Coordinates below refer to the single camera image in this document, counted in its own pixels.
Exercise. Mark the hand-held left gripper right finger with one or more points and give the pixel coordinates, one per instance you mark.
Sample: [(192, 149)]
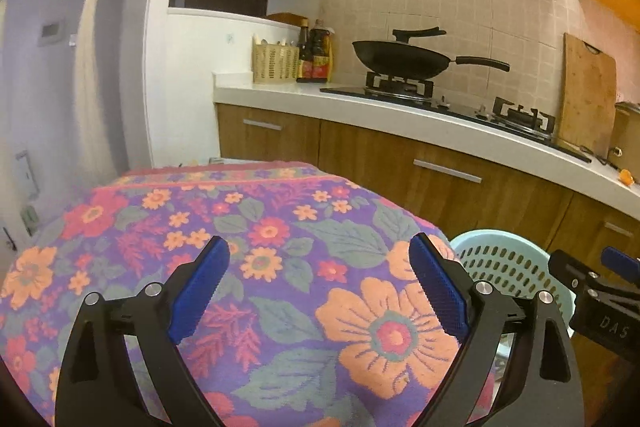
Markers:
[(440, 292)]

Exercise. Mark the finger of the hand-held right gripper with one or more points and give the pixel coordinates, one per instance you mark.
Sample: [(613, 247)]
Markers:
[(570, 269), (625, 264)]

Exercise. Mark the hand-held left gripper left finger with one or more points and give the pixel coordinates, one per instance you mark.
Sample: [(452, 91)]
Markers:
[(200, 287)]

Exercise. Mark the light blue perforated waste basket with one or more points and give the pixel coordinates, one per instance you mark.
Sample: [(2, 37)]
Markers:
[(505, 262)]

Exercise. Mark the orange peel scrap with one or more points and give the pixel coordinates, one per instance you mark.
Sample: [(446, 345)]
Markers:
[(626, 177)]

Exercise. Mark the floral printed cloth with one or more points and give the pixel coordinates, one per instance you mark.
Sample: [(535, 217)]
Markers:
[(300, 257)]

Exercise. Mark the wooden container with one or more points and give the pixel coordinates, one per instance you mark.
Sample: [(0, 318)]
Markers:
[(627, 132)]

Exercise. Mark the wooden kitchen cabinet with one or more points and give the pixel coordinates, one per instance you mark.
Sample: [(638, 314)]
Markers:
[(380, 167)]

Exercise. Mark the black burner grate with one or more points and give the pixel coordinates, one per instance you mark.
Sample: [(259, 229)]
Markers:
[(525, 117), (400, 83)]

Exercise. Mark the wooden cutting board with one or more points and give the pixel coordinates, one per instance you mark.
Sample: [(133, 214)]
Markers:
[(586, 97)]

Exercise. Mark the black glass gas hob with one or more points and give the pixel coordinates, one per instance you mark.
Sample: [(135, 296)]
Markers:
[(460, 109)]

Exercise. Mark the cream woven utensil basket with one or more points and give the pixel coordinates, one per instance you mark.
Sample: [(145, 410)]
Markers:
[(275, 64)]

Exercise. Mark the black wok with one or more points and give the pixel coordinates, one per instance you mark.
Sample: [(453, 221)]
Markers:
[(400, 59)]

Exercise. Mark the white tied curtain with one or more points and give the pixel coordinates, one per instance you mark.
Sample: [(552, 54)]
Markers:
[(95, 57)]

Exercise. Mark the dark sauce bottle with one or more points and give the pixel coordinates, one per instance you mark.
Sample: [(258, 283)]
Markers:
[(304, 52)]

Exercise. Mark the red label sauce bottle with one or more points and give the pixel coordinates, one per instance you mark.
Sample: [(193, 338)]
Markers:
[(321, 57)]

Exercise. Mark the white wall socket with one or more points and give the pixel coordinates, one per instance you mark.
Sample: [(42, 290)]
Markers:
[(229, 38)]

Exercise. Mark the grey wall switch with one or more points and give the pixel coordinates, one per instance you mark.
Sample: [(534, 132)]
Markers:
[(52, 33)]

